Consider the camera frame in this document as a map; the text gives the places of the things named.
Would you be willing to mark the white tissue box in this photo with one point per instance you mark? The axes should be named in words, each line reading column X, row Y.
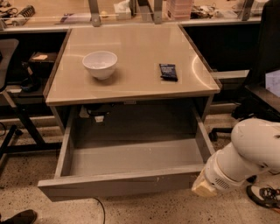
column 122, row 10

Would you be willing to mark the grey and black sneaker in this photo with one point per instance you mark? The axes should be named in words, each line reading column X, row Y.
column 267, row 197

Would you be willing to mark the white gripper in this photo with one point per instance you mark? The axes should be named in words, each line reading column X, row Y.
column 215, row 175

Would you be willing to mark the white ceramic bowl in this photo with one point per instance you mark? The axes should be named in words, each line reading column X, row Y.
column 101, row 64

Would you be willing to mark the dark blue snack packet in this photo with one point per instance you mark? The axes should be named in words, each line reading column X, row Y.
column 168, row 72

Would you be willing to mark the dark brown shoe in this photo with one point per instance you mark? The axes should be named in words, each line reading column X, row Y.
column 26, row 217

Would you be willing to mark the black box with label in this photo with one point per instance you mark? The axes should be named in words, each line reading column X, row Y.
column 42, row 63

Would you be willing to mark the grey drawer cabinet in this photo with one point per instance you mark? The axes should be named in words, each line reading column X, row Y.
column 140, row 50

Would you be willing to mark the pink plastic container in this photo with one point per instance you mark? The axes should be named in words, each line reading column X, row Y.
column 179, row 9

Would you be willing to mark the grey top drawer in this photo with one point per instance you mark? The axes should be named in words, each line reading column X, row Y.
column 134, row 151

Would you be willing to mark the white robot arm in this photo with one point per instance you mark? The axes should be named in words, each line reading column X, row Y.
column 254, row 149

